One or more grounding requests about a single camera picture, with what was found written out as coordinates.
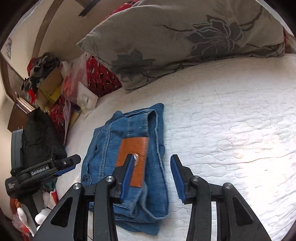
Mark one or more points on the cardboard box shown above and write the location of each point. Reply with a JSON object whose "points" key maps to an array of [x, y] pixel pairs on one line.
{"points": [[49, 90]]}

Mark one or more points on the white paper packet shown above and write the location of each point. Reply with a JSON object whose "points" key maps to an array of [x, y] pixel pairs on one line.
{"points": [[86, 99]]}

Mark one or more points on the grey floral pillow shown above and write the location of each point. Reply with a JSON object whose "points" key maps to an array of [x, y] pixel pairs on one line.
{"points": [[152, 39]]}

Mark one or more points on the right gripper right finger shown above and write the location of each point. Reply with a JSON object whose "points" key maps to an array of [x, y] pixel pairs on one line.
{"points": [[235, 218]]}

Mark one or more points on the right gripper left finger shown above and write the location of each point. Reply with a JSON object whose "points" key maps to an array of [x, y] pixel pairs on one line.
{"points": [[69, 219]]}

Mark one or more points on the pink plastic bag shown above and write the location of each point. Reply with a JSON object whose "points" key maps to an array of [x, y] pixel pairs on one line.
{"points": [[73, 72]]}

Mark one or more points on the white quilted mattress cover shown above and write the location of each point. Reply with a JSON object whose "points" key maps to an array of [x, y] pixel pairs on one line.
{"points": [[231, 121]]}

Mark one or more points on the dark green clothes pile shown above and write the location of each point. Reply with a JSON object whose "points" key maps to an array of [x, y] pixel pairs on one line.
{"points": [[40, 141]]}

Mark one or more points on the white gloved hand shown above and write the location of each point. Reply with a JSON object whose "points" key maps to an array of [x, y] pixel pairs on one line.
{"points": [[35, 208]]}

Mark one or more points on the blue denim jeans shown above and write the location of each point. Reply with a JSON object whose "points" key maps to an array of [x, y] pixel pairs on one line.
{"points": [[139, 133]]}

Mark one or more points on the red patterned blanket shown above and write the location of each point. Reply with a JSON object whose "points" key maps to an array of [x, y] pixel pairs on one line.
{"points": [[100, 81]]}

